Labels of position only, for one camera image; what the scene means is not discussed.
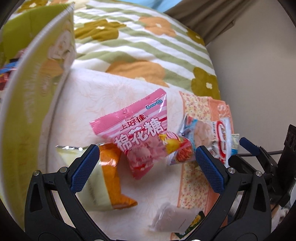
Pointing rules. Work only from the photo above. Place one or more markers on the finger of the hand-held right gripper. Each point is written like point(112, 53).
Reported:
point(240, 163)
point(248, 143)

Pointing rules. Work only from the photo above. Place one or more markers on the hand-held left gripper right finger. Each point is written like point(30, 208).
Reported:
point(209, 169)

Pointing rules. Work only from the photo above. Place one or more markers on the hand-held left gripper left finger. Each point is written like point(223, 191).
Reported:
point(84, 169)

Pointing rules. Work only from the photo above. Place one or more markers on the green and orange snack packet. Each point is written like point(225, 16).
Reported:
point(111, 162)

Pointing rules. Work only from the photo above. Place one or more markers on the red white blue snack bag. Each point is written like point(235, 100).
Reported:
point(203, 129)

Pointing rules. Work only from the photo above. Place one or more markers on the yellow and black snack packet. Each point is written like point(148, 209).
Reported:
point(196, 221)

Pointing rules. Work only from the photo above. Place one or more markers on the pink striped marshmallow packet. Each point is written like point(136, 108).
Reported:
point(138, 129)

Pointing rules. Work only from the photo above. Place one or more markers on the green cardboard box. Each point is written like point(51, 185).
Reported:
point(34, 92)

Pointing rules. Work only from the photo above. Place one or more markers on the beige tablecloth with orange border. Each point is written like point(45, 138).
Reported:
point(92, 92)

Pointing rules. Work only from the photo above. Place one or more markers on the brown curtain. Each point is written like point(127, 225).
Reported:
point(219, 14)

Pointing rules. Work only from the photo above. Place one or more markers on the floral striped blanket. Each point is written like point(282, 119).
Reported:
point(138, 46)

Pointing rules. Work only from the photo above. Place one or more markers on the light blue cloth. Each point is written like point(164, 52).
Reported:
point(159, 3)

